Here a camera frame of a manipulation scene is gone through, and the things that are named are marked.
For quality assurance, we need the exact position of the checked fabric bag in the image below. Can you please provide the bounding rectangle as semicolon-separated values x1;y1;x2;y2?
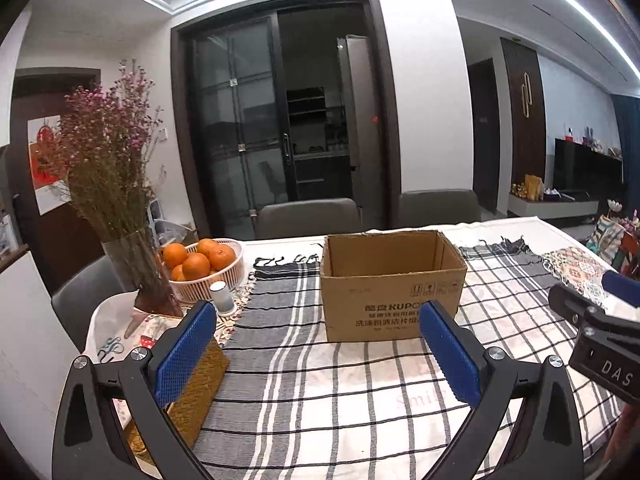
585;214;640;277

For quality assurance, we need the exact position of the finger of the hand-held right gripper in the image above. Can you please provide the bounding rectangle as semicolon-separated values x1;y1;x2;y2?
547;284;640;343
601;270;640;309

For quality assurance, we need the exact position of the glass vase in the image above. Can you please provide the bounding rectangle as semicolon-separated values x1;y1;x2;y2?
101;225;184;318

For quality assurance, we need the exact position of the grey dining chair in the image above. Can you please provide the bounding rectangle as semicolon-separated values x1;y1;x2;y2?
399;189;483;228
51;255;141;353
255;199;363;241

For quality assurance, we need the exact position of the brown cardboard box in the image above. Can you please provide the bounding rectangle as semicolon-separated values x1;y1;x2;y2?
319;230;468;343

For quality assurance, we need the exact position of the black television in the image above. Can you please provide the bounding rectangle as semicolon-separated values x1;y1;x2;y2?
552;137;626;202

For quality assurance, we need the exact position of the patterned table mat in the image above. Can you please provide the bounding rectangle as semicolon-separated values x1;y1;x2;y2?
542;247;617;302

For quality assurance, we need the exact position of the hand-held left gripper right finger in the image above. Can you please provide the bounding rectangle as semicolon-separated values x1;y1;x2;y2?
419;299;587;480

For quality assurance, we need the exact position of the dried pink flower bouquet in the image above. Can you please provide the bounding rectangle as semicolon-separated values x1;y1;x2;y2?
52;59;167;241

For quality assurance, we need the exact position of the white printed table cover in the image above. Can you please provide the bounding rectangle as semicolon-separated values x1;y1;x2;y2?
82;216;616;376

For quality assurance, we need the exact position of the small white cylinder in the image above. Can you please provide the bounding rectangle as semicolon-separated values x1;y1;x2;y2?
209;281;236;317

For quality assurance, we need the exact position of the dark wooden panel door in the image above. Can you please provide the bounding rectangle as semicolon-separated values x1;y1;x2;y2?
500;37;548;192

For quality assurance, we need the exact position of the red wall decoration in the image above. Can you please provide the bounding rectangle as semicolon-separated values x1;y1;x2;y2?
27;116;72;212

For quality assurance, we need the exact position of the grey plaid tablecloth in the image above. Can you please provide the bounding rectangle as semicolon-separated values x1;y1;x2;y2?
192;240;626;480

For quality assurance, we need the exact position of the dark sliding glass door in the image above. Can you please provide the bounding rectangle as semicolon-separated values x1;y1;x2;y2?
172;0;401;241

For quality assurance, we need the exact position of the white low cabinet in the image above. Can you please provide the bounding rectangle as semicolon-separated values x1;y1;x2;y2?
507;192;601;222

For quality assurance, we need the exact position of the white plastic fruit basket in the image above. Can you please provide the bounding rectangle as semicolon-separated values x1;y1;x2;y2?
162;240;246;303

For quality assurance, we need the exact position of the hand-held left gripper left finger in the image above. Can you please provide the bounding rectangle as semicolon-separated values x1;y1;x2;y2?
51;300;218;480

